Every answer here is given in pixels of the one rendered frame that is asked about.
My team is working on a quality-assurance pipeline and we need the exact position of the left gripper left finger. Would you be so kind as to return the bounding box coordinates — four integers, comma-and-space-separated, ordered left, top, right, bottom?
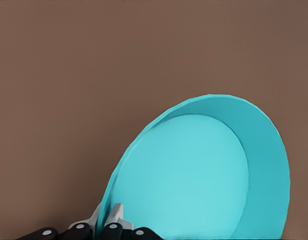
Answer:
59, 202, 102, 240

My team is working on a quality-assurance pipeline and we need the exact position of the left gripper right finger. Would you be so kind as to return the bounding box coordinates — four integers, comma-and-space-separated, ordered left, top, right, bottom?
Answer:
102, 202, 134, 240

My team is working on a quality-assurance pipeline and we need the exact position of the blue plate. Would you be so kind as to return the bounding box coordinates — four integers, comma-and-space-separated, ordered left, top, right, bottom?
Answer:
96, 93, 291, 240

